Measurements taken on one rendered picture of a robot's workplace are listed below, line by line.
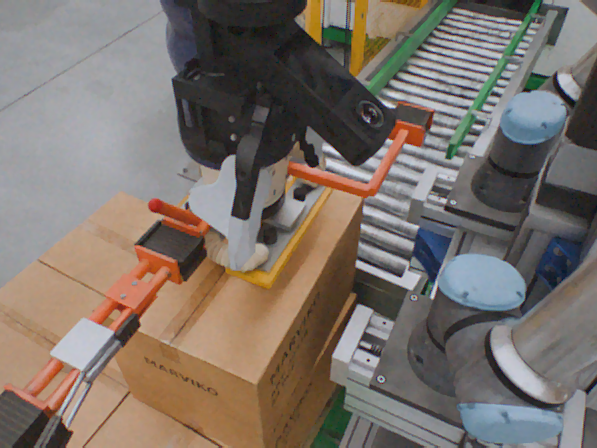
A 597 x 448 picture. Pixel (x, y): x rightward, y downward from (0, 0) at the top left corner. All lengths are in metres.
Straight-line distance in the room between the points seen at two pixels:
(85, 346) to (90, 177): 2.32
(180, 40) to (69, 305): 1.09
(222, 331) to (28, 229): 1.94
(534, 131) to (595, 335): 0.61
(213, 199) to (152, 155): 2.75
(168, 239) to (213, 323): 0.26
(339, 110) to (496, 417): 0.46
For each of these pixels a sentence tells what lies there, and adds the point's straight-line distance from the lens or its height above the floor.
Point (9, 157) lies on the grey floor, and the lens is 3.44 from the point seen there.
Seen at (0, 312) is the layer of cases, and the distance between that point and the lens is 1.82.
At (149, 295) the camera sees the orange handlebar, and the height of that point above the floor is 1.19.
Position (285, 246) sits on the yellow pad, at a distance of 1.04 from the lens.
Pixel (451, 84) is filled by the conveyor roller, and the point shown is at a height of 0.52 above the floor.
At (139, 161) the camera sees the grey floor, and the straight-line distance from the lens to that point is 3.12.
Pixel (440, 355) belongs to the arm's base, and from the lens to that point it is 0.88.
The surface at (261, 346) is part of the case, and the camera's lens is 1.06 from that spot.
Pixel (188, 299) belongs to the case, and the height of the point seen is 0.94.
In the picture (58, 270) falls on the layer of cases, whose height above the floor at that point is 0.54.
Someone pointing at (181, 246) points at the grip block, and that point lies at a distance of 0.90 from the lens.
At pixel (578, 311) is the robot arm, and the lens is 0.62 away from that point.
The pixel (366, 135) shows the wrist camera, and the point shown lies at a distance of 0.35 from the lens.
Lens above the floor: 1.84
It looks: 45 degrees down
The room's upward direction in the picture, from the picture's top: straight up
